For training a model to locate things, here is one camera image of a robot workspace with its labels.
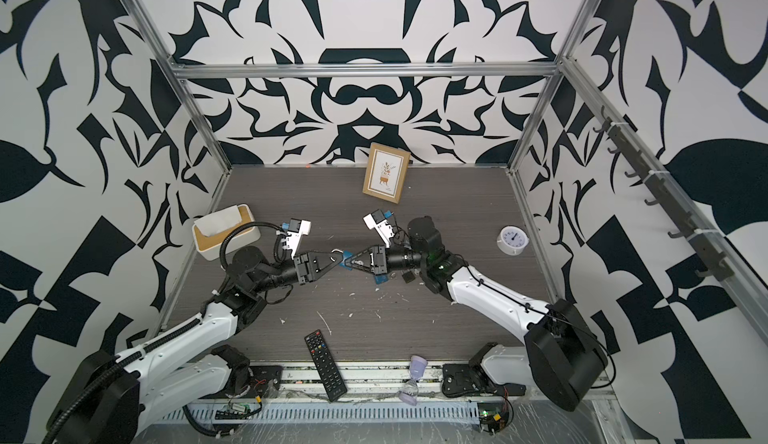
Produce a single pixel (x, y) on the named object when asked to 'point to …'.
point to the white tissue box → (210, 232)
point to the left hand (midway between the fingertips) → (343, 255)
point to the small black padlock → (408, 277)
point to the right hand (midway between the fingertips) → (350, 266)
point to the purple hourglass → (409, 392)
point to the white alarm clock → (512, 240)
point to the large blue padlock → (346, 254)
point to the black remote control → (331, 383)
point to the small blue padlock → (380, 278)
